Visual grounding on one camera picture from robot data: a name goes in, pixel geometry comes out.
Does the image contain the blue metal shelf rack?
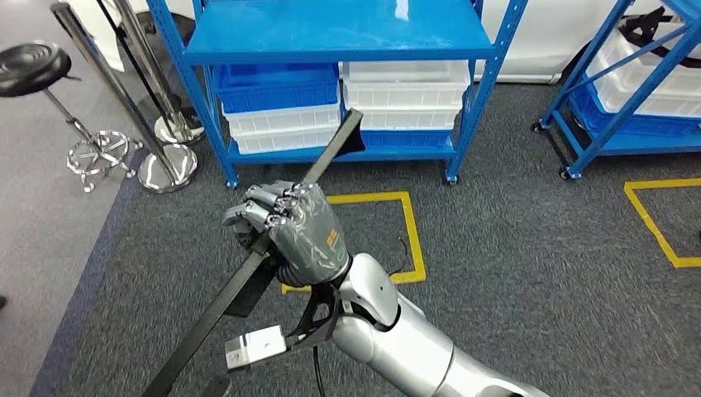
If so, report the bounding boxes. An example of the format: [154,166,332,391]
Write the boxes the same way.
[531,0,701,181]
[145,0,530,190]

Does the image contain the white car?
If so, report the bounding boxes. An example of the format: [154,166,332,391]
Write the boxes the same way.
[65,0,666,86]

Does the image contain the black seat chrome stool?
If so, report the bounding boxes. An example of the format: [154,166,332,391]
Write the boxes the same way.
[0,41,145,194]

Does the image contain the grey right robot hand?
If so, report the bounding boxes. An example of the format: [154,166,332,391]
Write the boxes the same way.
[222,180,351,287]

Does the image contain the blue plastic bin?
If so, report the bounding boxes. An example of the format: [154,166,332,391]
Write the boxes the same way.
[215,61,341,115]
[358,129,455,149]
[569,82,701,138]

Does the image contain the black camera cable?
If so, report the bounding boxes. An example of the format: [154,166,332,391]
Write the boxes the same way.
[312,345,328,397]

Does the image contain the thin black wire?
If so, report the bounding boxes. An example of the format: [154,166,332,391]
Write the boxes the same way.
[389,237,410,276]

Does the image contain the long black plastic part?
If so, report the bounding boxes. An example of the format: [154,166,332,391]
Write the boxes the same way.
[141,108,367,397]

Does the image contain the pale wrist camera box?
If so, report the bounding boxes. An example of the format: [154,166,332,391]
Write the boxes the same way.
[224,324,289,372]

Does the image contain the black camera bracket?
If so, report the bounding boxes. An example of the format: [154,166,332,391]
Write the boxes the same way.
[284,282,343,352]

